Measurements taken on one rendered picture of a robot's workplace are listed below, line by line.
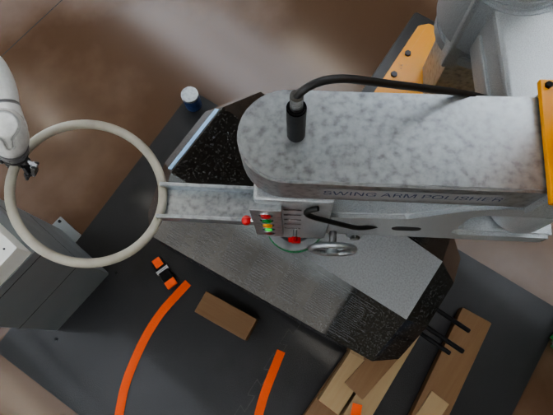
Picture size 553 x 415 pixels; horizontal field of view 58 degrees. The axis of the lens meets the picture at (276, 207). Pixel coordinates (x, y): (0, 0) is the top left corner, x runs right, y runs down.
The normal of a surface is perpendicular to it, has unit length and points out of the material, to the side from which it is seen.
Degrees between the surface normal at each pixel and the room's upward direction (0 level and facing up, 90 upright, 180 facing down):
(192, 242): 45
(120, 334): 0
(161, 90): 0
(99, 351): 0
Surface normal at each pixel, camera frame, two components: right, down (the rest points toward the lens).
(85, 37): -0.04, -0.26
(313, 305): -0.40, 0.39
